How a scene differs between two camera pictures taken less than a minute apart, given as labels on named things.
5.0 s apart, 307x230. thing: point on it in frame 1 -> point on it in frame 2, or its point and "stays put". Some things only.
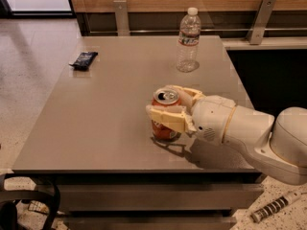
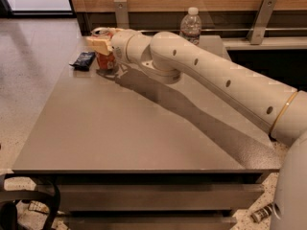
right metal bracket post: [261, 20] stays put
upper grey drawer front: [159, 196] stays put
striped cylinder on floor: [273, 206] stays put
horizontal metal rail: [200, 30] stays put
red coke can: [165, 97] -> [104, 62]
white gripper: [212, 116] -> [119, 45]
